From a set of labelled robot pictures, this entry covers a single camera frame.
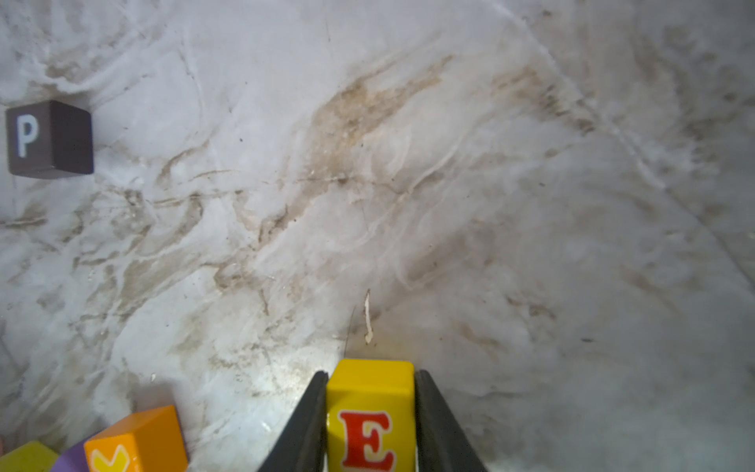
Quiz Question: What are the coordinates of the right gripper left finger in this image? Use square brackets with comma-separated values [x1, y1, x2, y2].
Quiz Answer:
[259, 371, 328, 472]

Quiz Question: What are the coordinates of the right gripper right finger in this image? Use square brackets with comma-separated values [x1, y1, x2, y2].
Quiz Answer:
[415, 370, 487, 471]

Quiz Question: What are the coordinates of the yellow E block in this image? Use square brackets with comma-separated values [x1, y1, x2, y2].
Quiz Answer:
[326, 359, 417, 471]

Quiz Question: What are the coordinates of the dark P block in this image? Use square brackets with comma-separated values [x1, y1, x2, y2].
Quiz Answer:
[5, 100, 94, 180]

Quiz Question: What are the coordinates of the orange X block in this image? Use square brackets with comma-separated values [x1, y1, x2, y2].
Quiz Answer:
[85, 405, 189, 472]

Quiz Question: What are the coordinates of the purple block upper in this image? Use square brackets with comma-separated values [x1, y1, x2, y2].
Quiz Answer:
[50, 440, 90, 472]

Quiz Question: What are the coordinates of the yellow-green X block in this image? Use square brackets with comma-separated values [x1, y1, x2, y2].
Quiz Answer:
[0, 441, 59, 472]

